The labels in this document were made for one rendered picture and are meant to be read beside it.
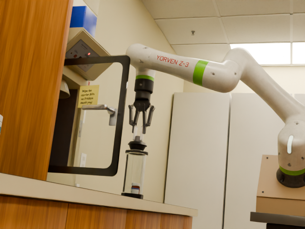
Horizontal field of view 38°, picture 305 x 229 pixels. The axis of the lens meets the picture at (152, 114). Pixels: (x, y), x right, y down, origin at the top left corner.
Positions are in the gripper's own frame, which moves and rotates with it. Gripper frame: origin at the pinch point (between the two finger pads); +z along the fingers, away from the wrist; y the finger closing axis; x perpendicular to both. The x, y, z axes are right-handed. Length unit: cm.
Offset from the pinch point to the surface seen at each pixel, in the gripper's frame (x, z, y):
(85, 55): 50, -20, 7
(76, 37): 62, -22, 5
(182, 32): -192, -141, 36
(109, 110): 67, 6, -14
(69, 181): 35.6, 27.5, 13.7
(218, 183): -248, -3, -1
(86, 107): 70, 6, -7
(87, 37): 58, -24, 3
